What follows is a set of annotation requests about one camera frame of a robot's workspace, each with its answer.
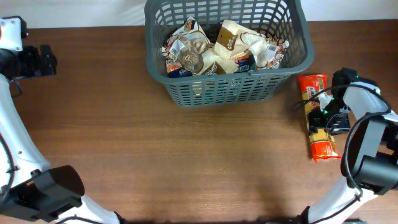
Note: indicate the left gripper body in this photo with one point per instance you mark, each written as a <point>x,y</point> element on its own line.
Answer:
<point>29,64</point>

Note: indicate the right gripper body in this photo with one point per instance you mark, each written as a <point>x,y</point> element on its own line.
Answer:
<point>334,118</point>

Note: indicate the spaghetti packet orange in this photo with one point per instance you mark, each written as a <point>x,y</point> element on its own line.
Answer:
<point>322,144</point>

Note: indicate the cream cookie bag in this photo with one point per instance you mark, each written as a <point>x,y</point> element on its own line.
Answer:
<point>189,45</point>
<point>234,41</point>

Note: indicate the tissue multipack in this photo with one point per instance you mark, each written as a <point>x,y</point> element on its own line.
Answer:
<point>213,65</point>

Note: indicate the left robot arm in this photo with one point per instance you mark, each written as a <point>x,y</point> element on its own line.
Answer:
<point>31,189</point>

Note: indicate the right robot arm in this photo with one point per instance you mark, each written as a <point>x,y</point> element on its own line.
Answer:
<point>353,106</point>

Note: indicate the grey plastic basket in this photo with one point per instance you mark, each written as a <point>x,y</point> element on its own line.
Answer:
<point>279,19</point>

